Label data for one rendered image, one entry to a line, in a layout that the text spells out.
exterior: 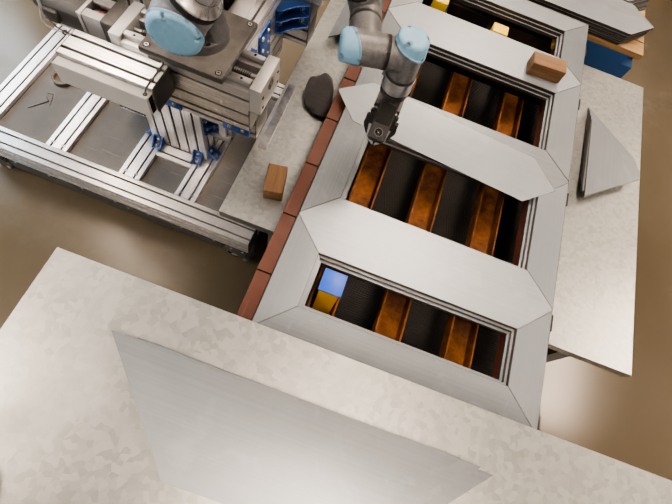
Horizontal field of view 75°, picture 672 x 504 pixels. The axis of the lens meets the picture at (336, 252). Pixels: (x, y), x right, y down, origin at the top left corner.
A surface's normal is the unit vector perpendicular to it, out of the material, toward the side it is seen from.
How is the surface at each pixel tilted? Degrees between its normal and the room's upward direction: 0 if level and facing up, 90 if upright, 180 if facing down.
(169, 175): 0
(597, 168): 0
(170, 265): 0
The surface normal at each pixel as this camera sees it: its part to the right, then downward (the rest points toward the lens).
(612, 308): 0.16, -0.38
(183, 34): -0.14, 0.94
